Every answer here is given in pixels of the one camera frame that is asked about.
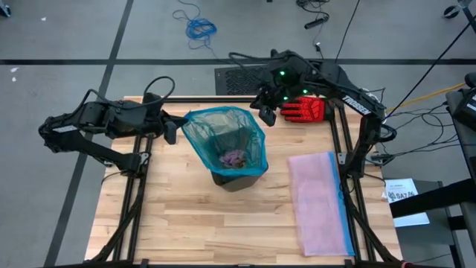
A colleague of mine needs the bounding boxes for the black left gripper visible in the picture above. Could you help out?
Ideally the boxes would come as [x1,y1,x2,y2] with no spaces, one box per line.
[137,92,190,145]

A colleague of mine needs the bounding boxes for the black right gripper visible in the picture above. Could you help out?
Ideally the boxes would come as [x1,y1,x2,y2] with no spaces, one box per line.
[249,51,317,127]

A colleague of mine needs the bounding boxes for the blue plastic trash bag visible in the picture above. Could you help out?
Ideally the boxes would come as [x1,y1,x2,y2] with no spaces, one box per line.
[181,106,269,178]

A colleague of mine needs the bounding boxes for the pink plastic wad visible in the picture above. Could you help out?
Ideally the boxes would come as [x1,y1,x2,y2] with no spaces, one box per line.
[219,149,246,168]

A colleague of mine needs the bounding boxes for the dark grey trash bin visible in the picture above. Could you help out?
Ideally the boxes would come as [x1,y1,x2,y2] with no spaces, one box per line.
[210,169,262,193]

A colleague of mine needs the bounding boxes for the pink plastic trash bag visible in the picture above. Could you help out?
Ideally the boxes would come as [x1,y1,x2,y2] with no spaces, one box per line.
[286,150,356,258]

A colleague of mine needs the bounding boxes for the black perforated computer case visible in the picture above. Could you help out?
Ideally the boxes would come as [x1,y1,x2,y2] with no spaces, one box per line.
[214,63,314,96]

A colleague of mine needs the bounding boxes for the red work glove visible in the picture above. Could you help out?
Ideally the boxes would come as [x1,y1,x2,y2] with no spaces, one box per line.
[279,95,335,124]

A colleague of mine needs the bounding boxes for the white printed paper sheet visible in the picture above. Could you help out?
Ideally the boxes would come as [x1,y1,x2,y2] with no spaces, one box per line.
[382,177,431,229]

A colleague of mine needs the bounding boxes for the black side table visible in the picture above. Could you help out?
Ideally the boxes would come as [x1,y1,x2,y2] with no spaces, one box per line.
[388,178,476,268]

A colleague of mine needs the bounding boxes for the black wheeled stand base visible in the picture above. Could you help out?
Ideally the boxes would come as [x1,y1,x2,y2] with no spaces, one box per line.
[443,0,476,19]

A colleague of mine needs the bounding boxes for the blue coiled cable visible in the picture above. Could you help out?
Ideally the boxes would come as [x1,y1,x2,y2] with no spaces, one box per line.
[172,0,234,64]

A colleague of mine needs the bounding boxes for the long thin black cable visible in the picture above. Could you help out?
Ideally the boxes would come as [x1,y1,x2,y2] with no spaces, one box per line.
[333,0,361,64]

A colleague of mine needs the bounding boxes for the yellow cable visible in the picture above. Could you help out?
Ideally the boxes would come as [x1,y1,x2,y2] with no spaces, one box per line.
[385,83,466,112]

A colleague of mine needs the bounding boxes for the straight black cable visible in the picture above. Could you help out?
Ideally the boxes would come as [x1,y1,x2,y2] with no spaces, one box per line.
[385,22,476,115]

